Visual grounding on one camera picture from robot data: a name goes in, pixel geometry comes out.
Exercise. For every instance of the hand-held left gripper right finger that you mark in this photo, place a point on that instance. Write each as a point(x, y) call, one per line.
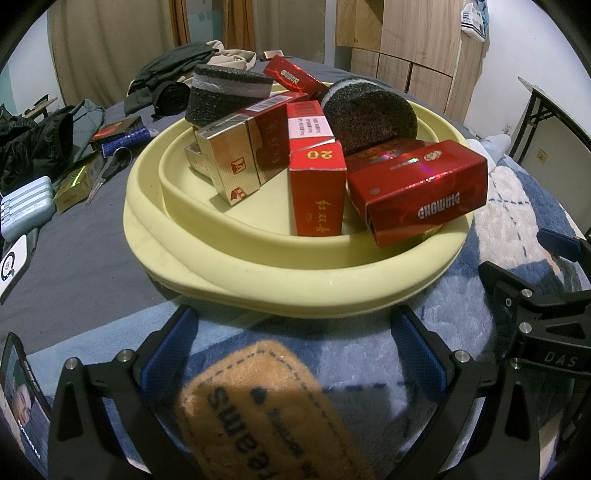
point(422, 355)

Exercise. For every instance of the brown curtain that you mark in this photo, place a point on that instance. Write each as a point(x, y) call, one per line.
point(240, 23)

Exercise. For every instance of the black folding table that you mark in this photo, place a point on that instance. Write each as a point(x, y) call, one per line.
point(547, 94)

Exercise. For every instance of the beige curtain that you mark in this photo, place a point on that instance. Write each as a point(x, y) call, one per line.
point(106, 37)

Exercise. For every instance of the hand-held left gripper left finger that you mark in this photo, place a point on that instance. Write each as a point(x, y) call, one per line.
point(171, 350)

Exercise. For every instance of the light blue case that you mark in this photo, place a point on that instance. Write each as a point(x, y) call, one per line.
point(25, 206)

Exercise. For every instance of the white and blue garment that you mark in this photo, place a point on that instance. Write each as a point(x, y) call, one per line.
point(474, 21)

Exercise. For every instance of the black smartphone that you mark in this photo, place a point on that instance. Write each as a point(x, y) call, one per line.
point(21, 397)

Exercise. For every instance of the beige cloth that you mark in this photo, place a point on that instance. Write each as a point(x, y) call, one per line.
point(230, 57)

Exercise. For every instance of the yellow collapsible basin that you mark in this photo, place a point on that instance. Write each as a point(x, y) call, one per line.
point(240, 272)

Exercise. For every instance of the red and black box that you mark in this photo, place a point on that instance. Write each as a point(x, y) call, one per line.
point(115, 129)

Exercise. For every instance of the red and silver cigarette box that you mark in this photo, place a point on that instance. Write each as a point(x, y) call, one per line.
point(230, 161)

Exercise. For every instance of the dark green jacket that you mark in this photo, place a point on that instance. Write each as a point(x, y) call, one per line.
point(173, 64)

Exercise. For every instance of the black jacket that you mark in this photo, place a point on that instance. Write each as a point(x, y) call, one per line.
point(31, 141)

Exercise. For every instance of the red holographic cigarette box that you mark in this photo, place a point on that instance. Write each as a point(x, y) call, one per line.
point(415, 194)

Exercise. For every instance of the yellow green box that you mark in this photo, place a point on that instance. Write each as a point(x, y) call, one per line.
point(74, 185)

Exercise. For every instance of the red gold-striped cigarette box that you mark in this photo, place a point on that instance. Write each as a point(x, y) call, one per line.
point(290, 76)

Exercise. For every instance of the blue white checkered blanket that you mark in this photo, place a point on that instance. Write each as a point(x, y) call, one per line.
point(508, 212)

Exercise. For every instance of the blue grip roll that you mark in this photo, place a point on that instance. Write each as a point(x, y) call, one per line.
point(125, 141)

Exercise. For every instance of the black round object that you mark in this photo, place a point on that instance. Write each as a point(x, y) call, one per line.
point(167, 97)

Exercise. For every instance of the red cigarette box white panel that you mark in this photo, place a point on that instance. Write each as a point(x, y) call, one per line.
point(317, 194)

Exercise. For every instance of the scissors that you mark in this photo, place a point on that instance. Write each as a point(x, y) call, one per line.
point(111, 165)

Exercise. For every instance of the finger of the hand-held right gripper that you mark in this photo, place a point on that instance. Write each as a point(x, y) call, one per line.
point(559, 241)
point(507, 293)

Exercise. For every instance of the wooden wardrobe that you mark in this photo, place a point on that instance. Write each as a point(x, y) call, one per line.
point(413, 37)

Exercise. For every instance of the wall outlet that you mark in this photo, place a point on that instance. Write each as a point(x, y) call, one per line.
point(542, 155)

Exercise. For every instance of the white cloth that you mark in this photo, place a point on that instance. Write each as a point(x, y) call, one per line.
point(494, 145)

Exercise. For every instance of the grey green garment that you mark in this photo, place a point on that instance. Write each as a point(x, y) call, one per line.
point(85, 121)

